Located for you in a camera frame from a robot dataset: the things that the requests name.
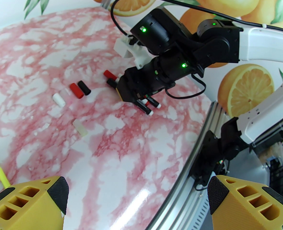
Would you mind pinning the red pen cap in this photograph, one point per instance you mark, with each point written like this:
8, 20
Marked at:
75, 91

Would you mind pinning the black marker pen white barrel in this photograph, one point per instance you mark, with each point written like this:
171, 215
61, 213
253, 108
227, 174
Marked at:
111, 82

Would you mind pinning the translucent pen cap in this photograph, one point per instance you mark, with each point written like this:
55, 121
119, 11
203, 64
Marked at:
65, 94

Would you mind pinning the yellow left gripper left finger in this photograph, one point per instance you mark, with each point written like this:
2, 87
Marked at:
31, 207

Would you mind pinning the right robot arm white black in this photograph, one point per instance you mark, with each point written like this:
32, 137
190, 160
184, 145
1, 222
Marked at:
263, 44

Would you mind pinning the black pen cap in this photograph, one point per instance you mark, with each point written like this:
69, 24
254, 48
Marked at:
84, 87

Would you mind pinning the red marker pen white barrel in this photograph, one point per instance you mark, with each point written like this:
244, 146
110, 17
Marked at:
109, 74

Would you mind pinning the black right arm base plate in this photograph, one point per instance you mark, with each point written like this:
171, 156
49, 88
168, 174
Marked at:
208, 157

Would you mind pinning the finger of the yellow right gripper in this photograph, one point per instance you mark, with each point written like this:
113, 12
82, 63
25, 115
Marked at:
118, 91

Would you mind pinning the cream pen cap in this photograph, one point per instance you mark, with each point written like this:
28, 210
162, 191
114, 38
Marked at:
79, 127

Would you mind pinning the yellow highlighter pen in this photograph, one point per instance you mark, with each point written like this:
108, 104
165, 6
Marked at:
1, 176

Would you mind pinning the pink marble pattern table mat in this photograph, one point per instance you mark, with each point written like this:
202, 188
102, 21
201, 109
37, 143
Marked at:
108, 152

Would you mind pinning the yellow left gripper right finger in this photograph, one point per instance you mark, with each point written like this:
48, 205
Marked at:
247, 207

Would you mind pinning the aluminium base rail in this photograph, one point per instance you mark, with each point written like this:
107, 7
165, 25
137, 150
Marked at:
179, 200

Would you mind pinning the white pen cap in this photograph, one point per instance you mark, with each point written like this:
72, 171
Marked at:
59, 100

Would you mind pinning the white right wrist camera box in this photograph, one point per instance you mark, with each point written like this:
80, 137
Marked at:
134, 53

